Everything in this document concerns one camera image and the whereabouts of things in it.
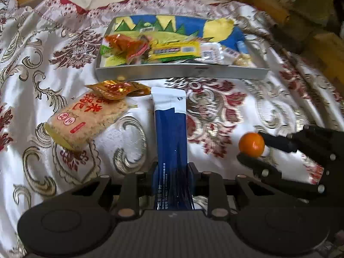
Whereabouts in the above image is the patterned white red bedspread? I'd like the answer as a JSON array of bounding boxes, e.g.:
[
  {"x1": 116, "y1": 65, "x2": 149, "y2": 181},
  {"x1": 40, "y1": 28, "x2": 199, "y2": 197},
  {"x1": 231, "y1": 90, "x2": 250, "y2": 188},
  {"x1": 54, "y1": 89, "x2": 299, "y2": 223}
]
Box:
[{"x1": 0, "y1": 0, "x2": 344, "y2": 258}]

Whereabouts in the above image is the orange candy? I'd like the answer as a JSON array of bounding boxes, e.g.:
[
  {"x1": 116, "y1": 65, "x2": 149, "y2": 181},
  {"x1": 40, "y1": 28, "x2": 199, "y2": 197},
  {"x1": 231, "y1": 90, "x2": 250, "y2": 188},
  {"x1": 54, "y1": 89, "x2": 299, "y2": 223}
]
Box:
[{"x1": 105, "y1": 33, "x2": 151, "y2": 60}]

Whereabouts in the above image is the small orange fruit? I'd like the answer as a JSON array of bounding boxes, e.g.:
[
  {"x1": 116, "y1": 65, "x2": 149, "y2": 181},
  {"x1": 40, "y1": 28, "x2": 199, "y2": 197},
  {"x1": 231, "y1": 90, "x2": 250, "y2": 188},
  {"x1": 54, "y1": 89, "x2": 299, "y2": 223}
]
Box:
[{"x1": 238, "y1": 132, "x2": 265, "y2": 157}]

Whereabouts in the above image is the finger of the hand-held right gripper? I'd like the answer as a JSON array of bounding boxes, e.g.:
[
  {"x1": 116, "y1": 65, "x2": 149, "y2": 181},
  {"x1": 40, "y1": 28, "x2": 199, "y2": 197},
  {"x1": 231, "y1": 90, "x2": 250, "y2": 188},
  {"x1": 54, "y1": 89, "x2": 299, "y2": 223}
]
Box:
[
  {"x1": 258, "y1": 126, "x2": 336, "y2": 162},
  {"x1": 236, "y1": 152, "x2": 327, "y2": 194}
]

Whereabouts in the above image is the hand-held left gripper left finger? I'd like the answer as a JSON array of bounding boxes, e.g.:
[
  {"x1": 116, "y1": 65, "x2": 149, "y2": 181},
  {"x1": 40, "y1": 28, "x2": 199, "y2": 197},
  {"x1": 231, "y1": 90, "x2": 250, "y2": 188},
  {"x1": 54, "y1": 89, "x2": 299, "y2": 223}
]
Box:
[{"x1": 72, "y1": 163, "x2": 157, "y2": 220}]

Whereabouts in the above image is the small white snack packet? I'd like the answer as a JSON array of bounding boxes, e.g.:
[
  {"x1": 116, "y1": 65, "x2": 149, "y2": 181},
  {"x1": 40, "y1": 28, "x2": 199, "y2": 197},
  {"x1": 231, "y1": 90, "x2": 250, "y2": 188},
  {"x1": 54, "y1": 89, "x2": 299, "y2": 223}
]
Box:
[{"x1": 222, "y1": 47, "x2": 240, "y2": 65}]

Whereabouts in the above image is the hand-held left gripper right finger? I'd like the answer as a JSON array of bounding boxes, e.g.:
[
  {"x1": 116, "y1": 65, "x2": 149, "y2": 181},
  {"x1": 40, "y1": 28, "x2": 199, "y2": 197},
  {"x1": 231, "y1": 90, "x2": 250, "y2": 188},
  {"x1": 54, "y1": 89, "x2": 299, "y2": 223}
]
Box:
[{"x1": 188, "y1": 162, "x2": 272, "y2": 219}]

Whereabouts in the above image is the gold wrapped candy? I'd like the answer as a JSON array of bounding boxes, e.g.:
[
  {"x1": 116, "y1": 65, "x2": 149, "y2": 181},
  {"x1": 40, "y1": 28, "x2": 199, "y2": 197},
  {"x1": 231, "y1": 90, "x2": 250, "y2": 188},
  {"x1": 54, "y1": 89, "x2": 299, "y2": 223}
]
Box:
[{"x1": 233, "y1": 54, "x2": 253, "y2": 67}]

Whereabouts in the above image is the yellow green snack bar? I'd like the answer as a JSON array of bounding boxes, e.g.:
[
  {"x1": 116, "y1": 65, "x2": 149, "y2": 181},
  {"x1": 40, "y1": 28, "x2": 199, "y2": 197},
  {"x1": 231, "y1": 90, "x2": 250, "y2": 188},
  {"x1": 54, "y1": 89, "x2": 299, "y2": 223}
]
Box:
[{"x1": 148, "y1": 40, "x2": 203, "y2": 61}]

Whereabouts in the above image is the orange red sauce sachet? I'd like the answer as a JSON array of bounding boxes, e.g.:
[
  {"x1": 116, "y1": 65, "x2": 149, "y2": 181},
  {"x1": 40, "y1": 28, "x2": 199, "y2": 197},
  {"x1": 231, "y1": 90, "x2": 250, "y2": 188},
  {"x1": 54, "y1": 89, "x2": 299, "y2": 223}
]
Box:
[{"x1": 85, "y1": 80, "x2": 136, "y2": 100}]

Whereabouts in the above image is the rice cracker packet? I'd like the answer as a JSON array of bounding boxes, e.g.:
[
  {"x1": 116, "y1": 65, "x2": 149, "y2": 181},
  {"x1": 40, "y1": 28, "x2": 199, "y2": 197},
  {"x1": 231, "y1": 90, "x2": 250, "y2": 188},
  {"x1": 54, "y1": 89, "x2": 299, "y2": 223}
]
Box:
[{"x1": 44, "y1": 94, "x2": 130, "y2": 151}]

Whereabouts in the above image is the green white snack packet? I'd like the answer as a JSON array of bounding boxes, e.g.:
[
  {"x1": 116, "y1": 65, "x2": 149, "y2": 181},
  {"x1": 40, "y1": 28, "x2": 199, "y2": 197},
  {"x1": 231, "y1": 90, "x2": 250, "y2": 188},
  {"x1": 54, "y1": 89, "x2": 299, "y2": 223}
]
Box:
[{"x1": 101, "y1": 45, "x2": 130, "y2": 66}]

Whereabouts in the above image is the blue white sachet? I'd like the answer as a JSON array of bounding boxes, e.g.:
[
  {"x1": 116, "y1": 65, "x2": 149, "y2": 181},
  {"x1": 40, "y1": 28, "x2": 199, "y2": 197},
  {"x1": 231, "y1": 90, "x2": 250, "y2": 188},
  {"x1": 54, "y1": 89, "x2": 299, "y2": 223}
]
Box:
[{"x1": 150, "y1": 86, "x2": 194, "y2": 211}]

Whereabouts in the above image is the small orange foil packet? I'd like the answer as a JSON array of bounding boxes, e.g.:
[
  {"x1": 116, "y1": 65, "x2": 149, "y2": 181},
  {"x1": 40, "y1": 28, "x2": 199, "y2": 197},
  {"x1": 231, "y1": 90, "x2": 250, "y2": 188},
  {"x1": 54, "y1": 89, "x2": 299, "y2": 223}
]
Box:
[{"x1": 126, "y1": 83, "x2": 152, "y2": 97}]

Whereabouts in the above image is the white pink snack packet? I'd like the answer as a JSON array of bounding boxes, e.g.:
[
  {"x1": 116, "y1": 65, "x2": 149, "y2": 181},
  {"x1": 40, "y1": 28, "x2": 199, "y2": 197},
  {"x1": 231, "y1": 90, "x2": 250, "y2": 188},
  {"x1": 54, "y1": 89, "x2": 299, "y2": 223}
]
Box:
[{"x1": 200, "y1": 42, "x2": 224, "y2": 64}]

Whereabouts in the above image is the metal tray with dragon drawing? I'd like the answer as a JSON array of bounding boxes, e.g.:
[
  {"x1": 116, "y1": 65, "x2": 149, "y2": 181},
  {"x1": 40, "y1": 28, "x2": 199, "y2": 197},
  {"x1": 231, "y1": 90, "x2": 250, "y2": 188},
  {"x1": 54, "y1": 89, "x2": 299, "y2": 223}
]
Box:
[{"x1": 95, "y1": 15, "x2": 270, "y2": 81}]

